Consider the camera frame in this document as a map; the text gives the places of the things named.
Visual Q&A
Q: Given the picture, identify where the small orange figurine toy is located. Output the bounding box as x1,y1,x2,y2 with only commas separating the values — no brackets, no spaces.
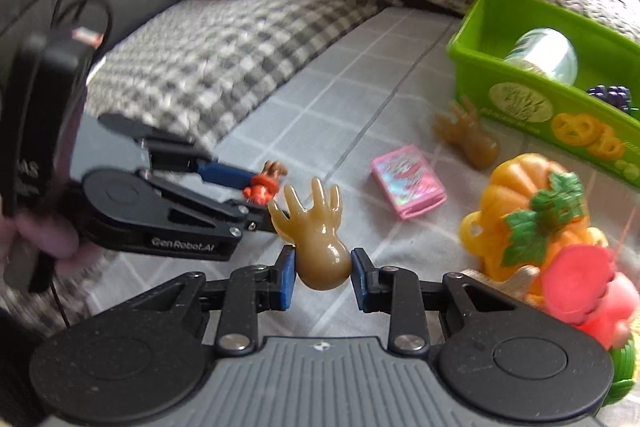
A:
243,160,288,206

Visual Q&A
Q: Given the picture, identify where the translucent brown hand toy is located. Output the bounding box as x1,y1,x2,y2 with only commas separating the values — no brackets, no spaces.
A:
268,176,352,291

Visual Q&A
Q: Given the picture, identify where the clear cotton swab jar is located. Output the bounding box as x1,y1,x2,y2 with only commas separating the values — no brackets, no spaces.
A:
504,28,578,86

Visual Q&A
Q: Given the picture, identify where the left hand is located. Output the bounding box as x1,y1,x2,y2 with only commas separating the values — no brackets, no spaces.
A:
1,211,103,277

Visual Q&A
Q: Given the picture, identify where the grey checked blanket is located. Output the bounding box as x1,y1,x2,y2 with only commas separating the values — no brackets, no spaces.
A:
0,0,640,338

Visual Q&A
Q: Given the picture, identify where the yellow pumpkin carriage toy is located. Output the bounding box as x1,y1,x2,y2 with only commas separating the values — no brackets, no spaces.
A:
459,153,608,283

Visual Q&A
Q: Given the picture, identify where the pink red toy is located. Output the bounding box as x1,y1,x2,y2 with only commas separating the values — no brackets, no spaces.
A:
540,244,639,350

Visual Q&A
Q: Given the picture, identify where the green plastic bin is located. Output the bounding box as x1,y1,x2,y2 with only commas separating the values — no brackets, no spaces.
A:
447,0,639,186

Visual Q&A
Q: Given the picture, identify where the purple toy grape bunch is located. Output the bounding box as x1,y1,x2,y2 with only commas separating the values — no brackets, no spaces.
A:
587,84,631,113

